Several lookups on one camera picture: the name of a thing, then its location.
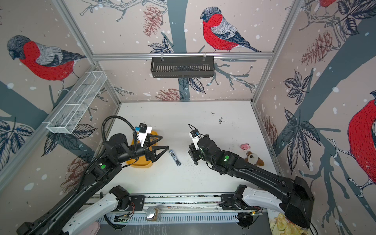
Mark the brown plush dog toy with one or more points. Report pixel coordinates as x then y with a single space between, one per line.
254 159

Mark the cassava chips bag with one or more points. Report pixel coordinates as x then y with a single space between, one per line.
280 225

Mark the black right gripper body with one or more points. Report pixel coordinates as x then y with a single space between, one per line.
196 153

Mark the white wire mesh shelf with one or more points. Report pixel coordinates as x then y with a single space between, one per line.
68 117

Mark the blue mini stapler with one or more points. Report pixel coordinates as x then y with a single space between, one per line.
173 155

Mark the pink pig toy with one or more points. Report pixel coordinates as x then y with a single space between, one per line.
245 147

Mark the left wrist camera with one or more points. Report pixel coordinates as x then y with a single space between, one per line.
142 131

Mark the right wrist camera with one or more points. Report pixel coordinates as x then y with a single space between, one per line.
195 136

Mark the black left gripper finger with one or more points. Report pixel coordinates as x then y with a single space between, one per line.
158 151
152 139

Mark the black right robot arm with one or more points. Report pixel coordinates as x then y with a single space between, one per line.
291 197

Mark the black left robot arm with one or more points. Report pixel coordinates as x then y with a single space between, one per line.
66 217

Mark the black wall basket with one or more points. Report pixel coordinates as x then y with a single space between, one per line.
182 67

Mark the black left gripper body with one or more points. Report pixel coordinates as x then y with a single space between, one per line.
144 151

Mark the pink lid box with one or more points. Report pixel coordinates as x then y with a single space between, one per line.
93 229

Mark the yellow plastic tray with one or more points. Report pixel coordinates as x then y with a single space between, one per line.
141 163

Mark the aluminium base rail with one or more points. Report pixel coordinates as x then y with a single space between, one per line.
181 208

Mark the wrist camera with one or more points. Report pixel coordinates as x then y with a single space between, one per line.
195 136
142 131

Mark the silver round knob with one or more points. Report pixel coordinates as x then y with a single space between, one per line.
152 214

